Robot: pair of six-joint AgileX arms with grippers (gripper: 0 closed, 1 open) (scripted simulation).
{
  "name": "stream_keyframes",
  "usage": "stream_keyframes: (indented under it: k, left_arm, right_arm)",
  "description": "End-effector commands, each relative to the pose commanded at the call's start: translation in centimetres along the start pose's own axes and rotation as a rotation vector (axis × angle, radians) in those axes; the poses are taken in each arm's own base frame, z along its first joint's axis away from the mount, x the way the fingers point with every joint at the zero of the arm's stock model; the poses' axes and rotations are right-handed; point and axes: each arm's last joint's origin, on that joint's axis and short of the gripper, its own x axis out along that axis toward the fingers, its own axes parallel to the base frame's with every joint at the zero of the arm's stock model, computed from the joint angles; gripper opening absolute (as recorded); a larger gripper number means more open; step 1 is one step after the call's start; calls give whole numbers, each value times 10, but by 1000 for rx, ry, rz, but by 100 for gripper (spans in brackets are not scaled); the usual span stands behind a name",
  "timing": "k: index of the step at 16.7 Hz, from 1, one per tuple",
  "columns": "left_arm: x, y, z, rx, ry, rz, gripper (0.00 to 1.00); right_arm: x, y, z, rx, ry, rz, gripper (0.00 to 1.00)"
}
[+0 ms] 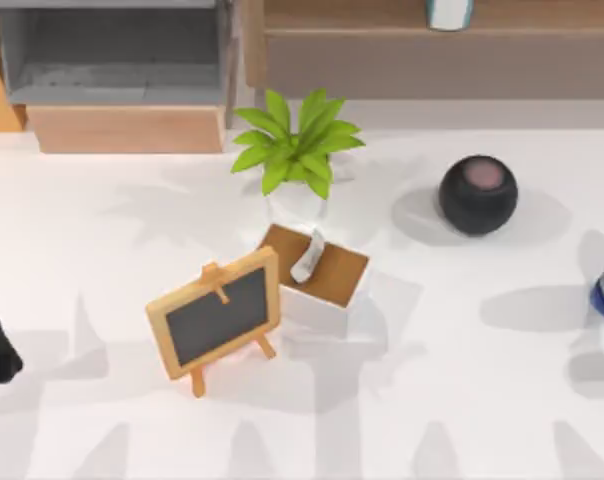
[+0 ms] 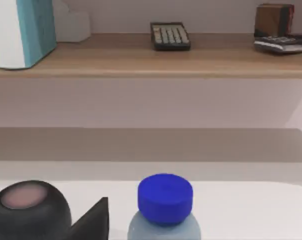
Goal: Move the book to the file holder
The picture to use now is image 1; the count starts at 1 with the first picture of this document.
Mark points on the white and teal cup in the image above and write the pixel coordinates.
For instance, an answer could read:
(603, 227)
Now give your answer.
(449, 14)

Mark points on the white tissue box wooden top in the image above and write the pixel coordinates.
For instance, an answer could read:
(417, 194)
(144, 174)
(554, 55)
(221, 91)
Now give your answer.
(327, 295)

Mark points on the pale wooden drawer front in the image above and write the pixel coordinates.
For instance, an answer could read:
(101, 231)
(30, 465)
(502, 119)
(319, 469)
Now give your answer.
(127, 129)

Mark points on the wooden framed blackboard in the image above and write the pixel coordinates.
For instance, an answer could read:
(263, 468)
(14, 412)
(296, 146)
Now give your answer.
(217, 310)

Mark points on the wooden cupboard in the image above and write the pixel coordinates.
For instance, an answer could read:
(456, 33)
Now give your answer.
(2, 75)

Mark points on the wooden open shelf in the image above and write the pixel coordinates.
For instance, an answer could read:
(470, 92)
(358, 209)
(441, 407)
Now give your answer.
(432, 50)

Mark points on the green plant in white pot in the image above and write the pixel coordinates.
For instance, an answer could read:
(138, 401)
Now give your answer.
(297, 145)

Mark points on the black round speaker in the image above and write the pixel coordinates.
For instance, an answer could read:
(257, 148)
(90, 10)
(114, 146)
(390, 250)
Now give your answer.
(477, 200)

